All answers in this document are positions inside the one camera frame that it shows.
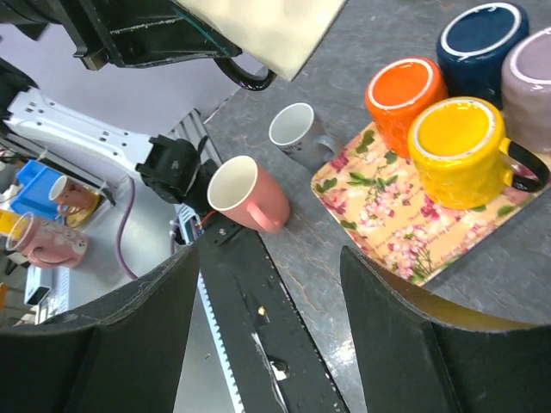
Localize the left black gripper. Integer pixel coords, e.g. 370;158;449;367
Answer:
1;0;242;70

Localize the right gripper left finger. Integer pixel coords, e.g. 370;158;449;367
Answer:
1;246;199;412

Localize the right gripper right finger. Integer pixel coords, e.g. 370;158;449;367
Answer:
340;247;550;412

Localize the yellow mug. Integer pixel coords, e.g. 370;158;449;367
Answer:
407;96;550;209

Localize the orange mug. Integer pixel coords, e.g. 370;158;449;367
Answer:
365;57;448;157

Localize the purple mug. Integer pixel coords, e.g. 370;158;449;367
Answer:
501;28;550;154

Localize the dark blue mug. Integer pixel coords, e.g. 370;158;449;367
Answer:
436;2;529;109

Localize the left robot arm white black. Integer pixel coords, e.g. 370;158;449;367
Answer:
1;1;271;215

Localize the pink mug outside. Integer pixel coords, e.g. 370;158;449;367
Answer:
6;213;90;268

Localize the small pink floral mug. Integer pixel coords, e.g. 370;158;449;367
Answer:
48;175;99;217

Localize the small grey white mug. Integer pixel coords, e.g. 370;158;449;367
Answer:
268;102;343;173

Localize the blue plastic bin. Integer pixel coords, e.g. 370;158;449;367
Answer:
10;160;61;219

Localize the floral placemat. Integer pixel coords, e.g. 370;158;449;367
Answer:
311;123;536;286

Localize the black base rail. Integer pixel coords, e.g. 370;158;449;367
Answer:
196;214;348;412

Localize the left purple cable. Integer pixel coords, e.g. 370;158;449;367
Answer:
115;174;141;280

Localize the light blue cable duct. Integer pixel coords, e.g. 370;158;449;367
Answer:
174;201;246;413

